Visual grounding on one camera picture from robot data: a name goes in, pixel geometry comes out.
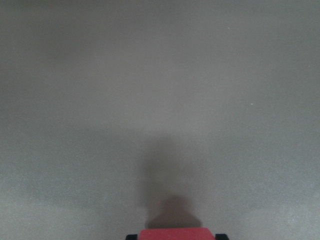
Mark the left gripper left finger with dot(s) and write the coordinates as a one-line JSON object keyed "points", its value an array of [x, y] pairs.
{"points": [[131, 237]]}

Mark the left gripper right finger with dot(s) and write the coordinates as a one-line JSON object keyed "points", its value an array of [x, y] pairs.
{"points": [[221, 236]]}

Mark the red block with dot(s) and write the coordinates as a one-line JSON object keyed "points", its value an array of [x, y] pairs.
{"points": [[192, 233]]}

